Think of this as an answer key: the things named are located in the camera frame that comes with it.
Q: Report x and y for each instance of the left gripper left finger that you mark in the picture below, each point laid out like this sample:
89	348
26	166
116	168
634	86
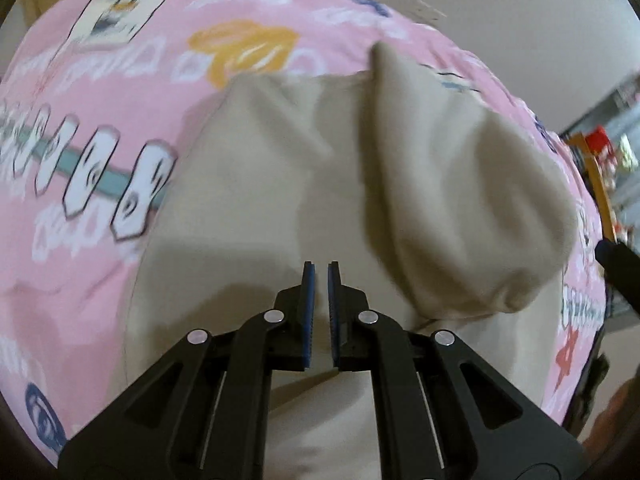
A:
201	410

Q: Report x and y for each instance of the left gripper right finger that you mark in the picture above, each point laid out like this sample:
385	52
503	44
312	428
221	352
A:
442	411

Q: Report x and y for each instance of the beige hooded sweatshirt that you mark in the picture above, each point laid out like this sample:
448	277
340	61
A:
444	212

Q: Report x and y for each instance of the right hand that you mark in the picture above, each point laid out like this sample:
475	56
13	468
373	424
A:
609	422

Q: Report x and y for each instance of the wooden table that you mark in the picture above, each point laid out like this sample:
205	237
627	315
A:
591	173

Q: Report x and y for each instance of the pink patterned bed blanket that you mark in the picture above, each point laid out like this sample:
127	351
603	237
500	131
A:
103	100

